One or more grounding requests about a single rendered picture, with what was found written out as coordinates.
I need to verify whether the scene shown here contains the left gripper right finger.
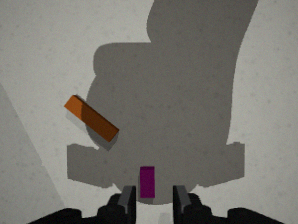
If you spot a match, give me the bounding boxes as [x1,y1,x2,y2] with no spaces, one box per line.
[173,185,284,224]

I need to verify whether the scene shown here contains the orange rod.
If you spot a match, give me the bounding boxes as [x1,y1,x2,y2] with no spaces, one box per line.
[64,95,119,142]

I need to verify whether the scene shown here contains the magenta rod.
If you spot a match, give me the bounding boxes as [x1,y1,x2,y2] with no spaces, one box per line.
[140,166,155,198]

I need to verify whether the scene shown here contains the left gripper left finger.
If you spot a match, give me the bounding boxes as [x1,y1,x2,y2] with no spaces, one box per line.
[28,186,136,224]

